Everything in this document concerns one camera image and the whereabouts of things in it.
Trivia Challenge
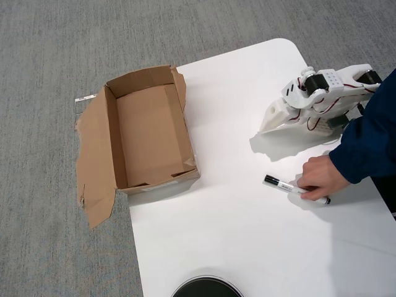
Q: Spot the person's bare hand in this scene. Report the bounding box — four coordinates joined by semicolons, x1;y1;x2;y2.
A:
299;154;352;201

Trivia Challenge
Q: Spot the white marker pen black cap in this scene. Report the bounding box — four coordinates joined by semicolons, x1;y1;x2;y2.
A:
262;174;332;205

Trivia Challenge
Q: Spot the navy blue sleeved forearm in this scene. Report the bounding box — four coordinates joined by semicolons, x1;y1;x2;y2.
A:
328;67;396;222

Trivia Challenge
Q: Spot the torn brown cardboard box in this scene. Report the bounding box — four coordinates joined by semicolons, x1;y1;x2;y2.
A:
74;64;202;230

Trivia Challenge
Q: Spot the black round disc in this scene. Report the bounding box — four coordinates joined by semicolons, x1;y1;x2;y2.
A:
170;275;245;297

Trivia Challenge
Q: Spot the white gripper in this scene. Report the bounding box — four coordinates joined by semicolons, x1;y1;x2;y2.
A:
258;98;296;135

